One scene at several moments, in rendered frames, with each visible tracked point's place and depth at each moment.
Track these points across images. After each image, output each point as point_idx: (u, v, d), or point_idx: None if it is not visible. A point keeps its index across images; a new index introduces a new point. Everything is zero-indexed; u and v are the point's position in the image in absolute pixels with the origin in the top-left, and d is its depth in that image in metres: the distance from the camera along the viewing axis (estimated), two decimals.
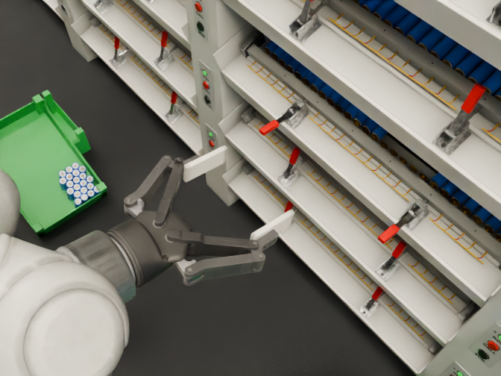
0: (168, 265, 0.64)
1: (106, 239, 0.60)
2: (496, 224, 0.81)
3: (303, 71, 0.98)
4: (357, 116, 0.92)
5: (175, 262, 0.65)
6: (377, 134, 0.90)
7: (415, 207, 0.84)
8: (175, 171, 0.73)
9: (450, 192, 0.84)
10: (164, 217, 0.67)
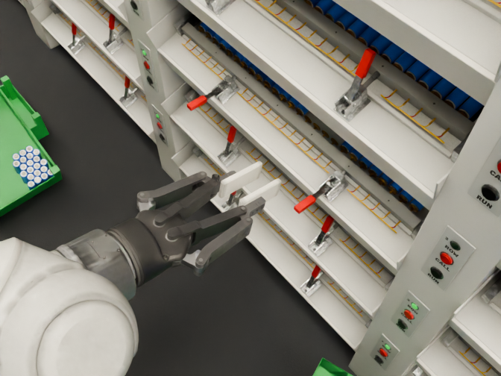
0: None
1: None
2: (409, 194, 0.82)
3: (234, 49, 0.99)
4: (283, 91, 0.94)
5: (141, 215, 0.68)
6: (301, 109, 0.92)
7: (332, 178, 0.85)
8: (232, 224, 0.71)
9: (367, 164, 0.86)
10: None
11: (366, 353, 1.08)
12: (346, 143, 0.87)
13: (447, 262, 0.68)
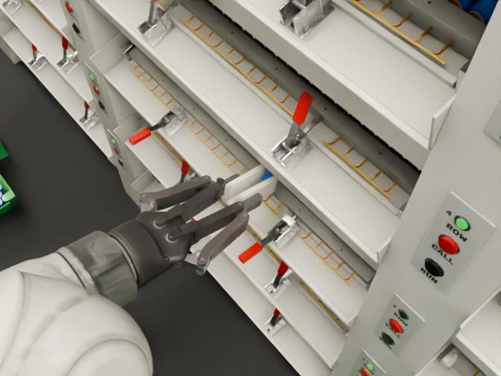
0: None
1: None
2: None
3: None
4: None
5: (142, 216, 0.68)
6: None
7: (282, 224, 0.77)
8: (229, 221, 0.72)
9: None
10: None
11: None
12: None
13: (396, 330, 0.61)
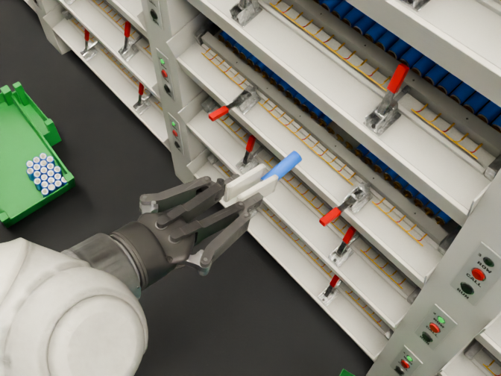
0: (172, 266, 0.64)
1: (109, 241, 0.60)
2: (435, 207, 0.82)
3: (255, 59, 0.99)
4: (306, 101, 0.93)
5: (183, 262, 0.65)
6: (324, 119, 0.91)
7: (357, 190, 0.84)
8: (212, 189, 0.72)
9: (393, 176, 0.85)
10: (167, 221, 0.66)
11: (385, 363, 1.08)
12: (370, 155, 0.87)
13: (479, 277, 0.68)
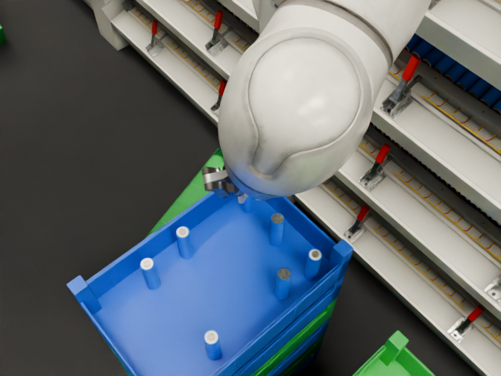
0: None
1: None
2: None
3: None
4: None
5: None
6: None
7: None
8: None
9: None
10: None
11: None
12: None
13: None
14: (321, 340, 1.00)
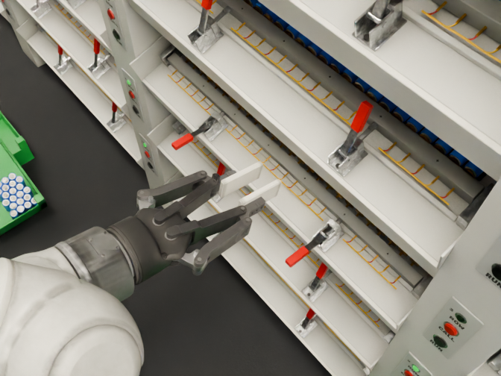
0: None
1: None
2: None
3: None
4: None
5: (140, 213, 0.68)
6: None
7: (327, 227, 0.79)
8: (231, 224, 0.71)
9: None
10: None
11: None
12: None
13: (452, 333, 0.62)
14: None
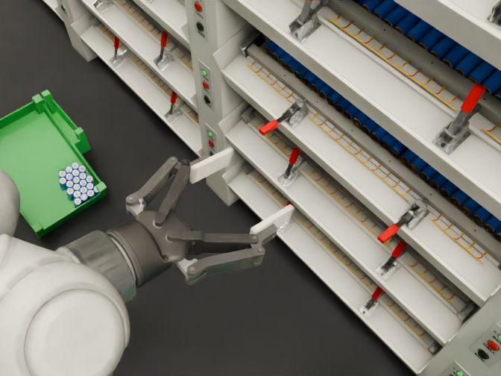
0: (168, 265, 0.64)
1: (106, 239, 0.60)
2: (496, 224, 0.81)
3: (303, 71, 0.98)
4: (357, 116, 0.92)
5: (176, 262, 0.65)
6: (377, 134, 0.90)
7: (415, 207, 0.84)
8: (181, 172, 0.73)
9: (450, 192, 0.84)
10: (164, 218, 0.66)
11: None
12: (426, 171, 0.86)
13: None
14: None
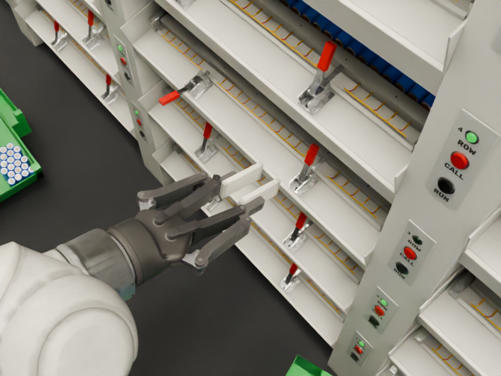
0: (167, 263, 0.64)
1: (106, 236, 0.60)
2: None
3: None
4: None
5: (179, 260, 0.65)
6: None
7: (311, 168, 0.85)
8: (208, 185, 0.72)
9: None
10: (165, 218, 0.66)
11: (343, 350, 1.08)
12: None
13: (410, 257, 0.68)
14: None
